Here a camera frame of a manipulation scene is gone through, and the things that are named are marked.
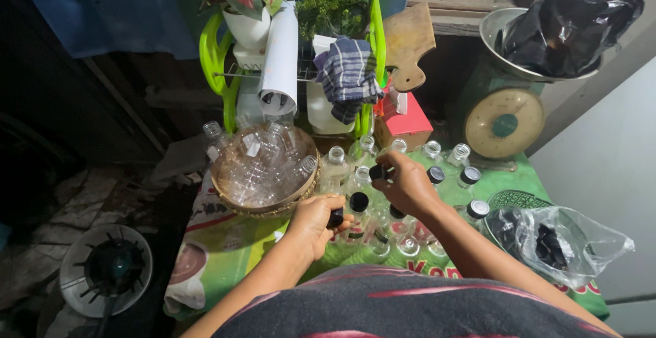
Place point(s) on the person's left hand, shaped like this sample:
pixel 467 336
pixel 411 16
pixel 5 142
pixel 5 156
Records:
pixel 307 228

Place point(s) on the person's right hand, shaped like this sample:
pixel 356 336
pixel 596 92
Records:
pixel 410 187

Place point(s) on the black bottle cap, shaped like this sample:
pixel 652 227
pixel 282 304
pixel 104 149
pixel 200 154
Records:
pixel 335 218
pixel 377 172

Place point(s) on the group of clear plastic bottles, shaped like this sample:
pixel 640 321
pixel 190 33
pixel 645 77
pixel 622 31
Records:
pixel 435 174

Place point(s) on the round woven basket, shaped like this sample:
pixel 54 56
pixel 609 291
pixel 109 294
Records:
pixel 266 207

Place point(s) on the red cardboard box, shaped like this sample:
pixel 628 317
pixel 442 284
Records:
pixel 405 123

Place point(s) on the green printed tablecloth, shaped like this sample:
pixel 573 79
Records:
pixel 230 246

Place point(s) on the heap of empty clear bottles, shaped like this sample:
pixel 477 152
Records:
pixel 261 164

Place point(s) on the green dial kitchen scale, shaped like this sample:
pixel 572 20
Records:
pixel 505 123

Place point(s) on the white plastic jug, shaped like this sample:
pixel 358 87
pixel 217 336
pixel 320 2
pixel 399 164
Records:
pixel 320 110

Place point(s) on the person's dark patterned shirt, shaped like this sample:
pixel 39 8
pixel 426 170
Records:
pixel 410 307

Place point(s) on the plaid kitchen cloth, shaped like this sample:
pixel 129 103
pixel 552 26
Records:
pixel 348 77

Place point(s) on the wooden cutting board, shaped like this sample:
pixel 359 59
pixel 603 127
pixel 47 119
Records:
pixel 407 46

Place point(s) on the pile of black caps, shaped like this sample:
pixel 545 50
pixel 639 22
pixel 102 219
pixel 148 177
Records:
pixel 551 246

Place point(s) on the white rolled paper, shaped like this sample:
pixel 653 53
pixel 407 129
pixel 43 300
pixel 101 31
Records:
pixel 281 56

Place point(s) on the metal scale bowl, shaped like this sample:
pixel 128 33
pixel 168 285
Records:
pixel 492 30

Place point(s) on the clear plastic bag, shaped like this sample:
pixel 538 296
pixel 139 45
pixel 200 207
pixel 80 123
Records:
pixel 589 246

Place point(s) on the green dish rack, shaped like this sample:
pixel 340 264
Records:
pixel 212 56

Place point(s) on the green leafy plant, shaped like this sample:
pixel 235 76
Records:
pixel 335 5

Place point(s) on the round gas stove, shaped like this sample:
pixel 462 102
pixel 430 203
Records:
pixel 105 271

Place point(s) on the black plastic bag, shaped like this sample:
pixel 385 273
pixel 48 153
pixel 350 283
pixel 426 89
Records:
pixel 569 30

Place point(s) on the red-leaf plant in white pot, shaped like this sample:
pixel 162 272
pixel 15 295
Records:
pixel 246 5

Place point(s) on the blue tarp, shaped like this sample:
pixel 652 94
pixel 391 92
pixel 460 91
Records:
pixel 102 5

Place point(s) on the wooden window frame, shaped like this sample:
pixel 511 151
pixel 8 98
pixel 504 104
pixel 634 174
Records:
pixel 461 0

